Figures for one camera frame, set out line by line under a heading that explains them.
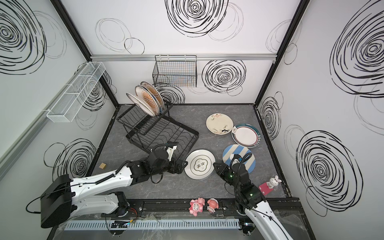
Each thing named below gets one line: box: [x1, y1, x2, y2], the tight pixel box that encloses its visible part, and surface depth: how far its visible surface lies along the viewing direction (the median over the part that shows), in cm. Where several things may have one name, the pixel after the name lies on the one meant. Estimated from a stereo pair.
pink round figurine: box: [206, 198, 219, 214], surface depth 75 cm
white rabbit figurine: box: [266, 175, 282, 189], surface depth 77 cm
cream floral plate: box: [206, 112, 234, 135], surface depth 108 cm
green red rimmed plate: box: [231, 123, 262, 149], surface depth 104 cm
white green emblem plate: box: [184, 149, 216, 180], surface depth 88 cm
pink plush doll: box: [189, 197, 205, 217], surface depth 74 cm
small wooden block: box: [98, 162, 107, 170], surface depth 89 cm
